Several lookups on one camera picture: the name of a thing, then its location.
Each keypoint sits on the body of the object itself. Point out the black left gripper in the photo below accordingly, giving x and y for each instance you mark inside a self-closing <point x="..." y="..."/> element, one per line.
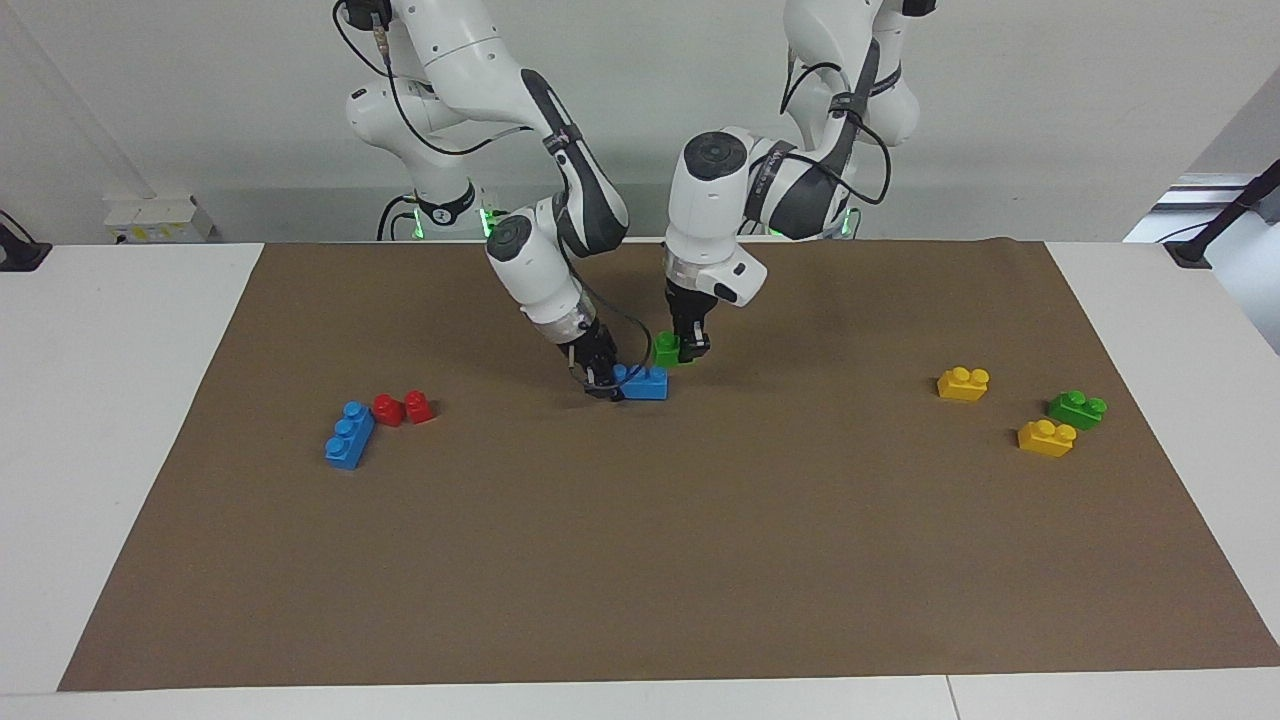
<point x="692" y="303"/>

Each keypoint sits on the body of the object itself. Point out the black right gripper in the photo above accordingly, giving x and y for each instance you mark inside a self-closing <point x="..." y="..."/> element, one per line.
<point x="588" y="347"/>

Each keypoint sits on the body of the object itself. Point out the green two-stud toy block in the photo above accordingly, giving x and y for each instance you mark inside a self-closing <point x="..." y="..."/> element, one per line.
<point x="1076" y="411"/>
<point x="666" y="350"/>

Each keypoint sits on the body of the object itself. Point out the blue three-stud toy block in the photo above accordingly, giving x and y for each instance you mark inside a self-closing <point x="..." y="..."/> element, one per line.
<point x="645" y="384"/>
<point x="348" y="440"/>

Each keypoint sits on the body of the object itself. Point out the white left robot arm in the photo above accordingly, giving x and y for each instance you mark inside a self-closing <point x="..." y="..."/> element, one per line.
<point x="700" y="200"/>

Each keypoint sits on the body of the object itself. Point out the red single-stud toy block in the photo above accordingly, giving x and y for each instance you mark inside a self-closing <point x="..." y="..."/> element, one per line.
<point x="387" y="411"/>
<point x="420" y="408"/>

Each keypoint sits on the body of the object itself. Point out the yellow two-stud toy block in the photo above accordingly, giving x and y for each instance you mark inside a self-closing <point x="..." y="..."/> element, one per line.
<point x="963" y="386"/>
<point x="1046" y="440"/>

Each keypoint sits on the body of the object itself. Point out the brown table mat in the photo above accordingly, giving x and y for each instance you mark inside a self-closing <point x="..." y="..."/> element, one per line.
<point x="640" y="550"/>

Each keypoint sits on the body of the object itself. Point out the black table clamp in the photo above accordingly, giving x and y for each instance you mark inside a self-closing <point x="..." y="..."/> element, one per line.
<point x="20" y="250"/>

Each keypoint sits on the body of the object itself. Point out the white wall socket box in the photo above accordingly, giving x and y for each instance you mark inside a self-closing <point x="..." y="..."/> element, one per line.
<point x="160" y="220"/>

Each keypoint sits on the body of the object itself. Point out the black camera stand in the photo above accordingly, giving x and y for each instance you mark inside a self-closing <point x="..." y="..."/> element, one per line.
<point x="1230" y="205"/>

